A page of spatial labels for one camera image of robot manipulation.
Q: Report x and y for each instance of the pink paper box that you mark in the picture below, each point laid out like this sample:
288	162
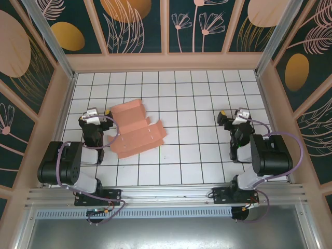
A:
137	135

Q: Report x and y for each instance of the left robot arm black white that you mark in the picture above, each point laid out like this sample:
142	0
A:
70	166

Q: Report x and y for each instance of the black base plate right arm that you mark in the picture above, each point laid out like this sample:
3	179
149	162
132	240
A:
220	195

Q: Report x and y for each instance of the black base plate left arm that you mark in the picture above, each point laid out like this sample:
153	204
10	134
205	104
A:
114	197

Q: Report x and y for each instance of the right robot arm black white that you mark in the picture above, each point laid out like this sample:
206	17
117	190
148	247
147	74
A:
272	158

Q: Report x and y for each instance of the grey metal sheet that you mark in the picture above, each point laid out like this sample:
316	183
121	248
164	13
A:
166	233

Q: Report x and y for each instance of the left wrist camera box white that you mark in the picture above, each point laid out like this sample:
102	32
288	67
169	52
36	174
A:
90	115

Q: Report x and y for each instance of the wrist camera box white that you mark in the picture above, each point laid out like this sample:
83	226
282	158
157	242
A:
241	115
90	115

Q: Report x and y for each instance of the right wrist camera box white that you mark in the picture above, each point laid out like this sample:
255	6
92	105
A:
241	115

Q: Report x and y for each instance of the aluminium corner post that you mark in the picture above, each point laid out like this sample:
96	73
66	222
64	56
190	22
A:
55	44
272	39

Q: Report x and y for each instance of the aluminium mounting rail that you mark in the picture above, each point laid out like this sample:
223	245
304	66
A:
166	195

